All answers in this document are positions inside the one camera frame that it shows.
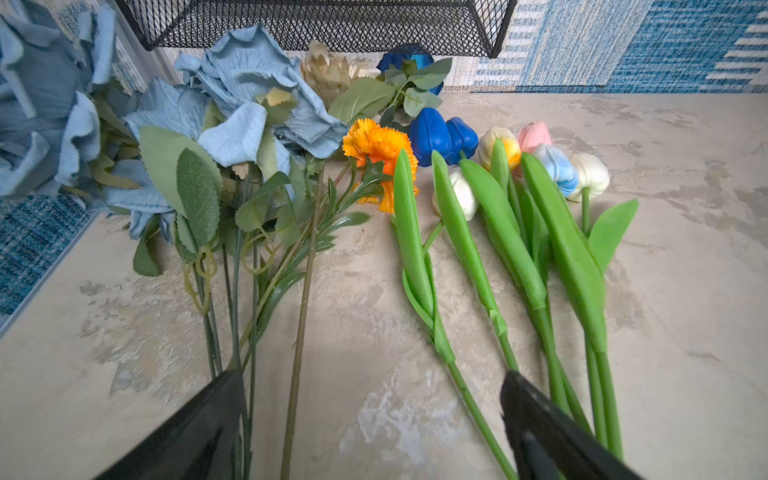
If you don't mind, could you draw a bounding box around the pink tulip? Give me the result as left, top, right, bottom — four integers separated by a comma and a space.
518, 121, 552, 153

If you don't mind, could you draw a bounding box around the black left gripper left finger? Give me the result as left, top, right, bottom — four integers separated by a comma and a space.
98, 369, 245, 479

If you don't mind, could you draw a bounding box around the dusty blue rose bouquet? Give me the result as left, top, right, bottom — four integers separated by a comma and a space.
0, 0, 349, 480

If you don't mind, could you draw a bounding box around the cream white tulip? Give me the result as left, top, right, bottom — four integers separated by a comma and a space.
566, 153, 639, 274

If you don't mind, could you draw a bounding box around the cream sunflower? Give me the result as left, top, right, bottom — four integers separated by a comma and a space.
280, 40, 377, 480

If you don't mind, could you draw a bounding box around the orange marigold flower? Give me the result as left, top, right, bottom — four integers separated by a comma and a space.
238, 119, 417, 364

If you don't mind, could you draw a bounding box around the yellow white tulip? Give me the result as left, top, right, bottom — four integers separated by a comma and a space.
460, 137, 591, 432

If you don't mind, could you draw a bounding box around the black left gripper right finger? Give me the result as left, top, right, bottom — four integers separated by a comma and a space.
500, 370, 640, 480

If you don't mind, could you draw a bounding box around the light blue tulip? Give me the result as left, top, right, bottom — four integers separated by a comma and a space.
521, 144, 624, 460

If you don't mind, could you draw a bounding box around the deep blue rose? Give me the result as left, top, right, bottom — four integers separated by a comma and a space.
329, 44, 453, 131

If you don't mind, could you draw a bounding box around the black wire mesh shelf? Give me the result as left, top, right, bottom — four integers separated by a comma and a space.
116, 0, 516, 58

